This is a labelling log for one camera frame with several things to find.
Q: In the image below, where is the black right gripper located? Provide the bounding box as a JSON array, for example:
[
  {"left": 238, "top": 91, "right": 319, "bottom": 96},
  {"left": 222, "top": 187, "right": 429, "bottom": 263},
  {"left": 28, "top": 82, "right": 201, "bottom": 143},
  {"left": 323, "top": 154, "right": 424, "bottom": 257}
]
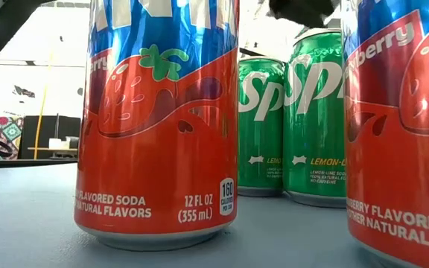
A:
[{"left": 268, "top": 0, "right": 341, "bottom": 30}]

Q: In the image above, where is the green Sprite can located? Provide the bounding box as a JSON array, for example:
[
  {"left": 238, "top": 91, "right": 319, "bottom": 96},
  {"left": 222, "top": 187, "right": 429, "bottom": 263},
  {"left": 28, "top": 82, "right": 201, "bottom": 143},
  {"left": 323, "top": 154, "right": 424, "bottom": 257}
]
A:
[
  {"left": 282, "top": 28, "right": 348, "bottom": 209},
  {"left": 237, "top": 56, "right": 287, "bottom": 198}
]

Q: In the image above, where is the red Fanta strawberry can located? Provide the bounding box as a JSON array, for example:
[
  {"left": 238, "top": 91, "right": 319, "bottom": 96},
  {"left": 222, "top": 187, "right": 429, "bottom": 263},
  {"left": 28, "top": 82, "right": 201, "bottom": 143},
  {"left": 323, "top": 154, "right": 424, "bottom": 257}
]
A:
[
  {"left": 342, "top": 0, "right": 429, "bottom": 268},
  {"left": 74, "top": 0, "right": 241, "bottom": 252}
]

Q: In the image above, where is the black partition panel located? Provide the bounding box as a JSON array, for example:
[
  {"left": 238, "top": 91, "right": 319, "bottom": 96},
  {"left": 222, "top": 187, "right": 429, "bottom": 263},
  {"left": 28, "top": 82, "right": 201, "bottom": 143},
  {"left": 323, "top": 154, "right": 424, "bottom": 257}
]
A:
[{"left": 18, "top": 114, "right": 83, "bottom": 161}]

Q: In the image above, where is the wooden desk with white boxes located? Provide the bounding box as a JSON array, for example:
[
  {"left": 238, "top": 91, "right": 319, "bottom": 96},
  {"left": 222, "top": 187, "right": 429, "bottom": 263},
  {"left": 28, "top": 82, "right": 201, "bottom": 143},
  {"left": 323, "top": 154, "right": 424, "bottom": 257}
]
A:
[{"left": 27, "top": 136, "right": 80, "bottom": 159}]

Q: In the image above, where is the dark ceiling fixture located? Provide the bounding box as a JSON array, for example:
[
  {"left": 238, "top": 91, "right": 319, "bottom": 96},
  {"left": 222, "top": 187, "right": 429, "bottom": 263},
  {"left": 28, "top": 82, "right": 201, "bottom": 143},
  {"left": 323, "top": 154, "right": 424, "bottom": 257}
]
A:
[{"left": 13, "top": 85, "right": 36, "bottom": 99}]

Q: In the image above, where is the colourful patchwork quilt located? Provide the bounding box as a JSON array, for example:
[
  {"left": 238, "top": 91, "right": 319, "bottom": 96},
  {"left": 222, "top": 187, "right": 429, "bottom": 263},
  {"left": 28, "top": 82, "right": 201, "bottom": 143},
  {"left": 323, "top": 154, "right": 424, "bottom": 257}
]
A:
[{"left": 0, "top": 112, "right": 25, "bottom": 161}]

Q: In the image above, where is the yellow cable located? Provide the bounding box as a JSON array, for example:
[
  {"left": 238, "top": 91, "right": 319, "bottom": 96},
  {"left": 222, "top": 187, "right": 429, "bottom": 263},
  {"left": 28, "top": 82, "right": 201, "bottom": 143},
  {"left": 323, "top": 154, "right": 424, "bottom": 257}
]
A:
[{"left": 34, "top": 51, "right": 54, "bottom": 161}]

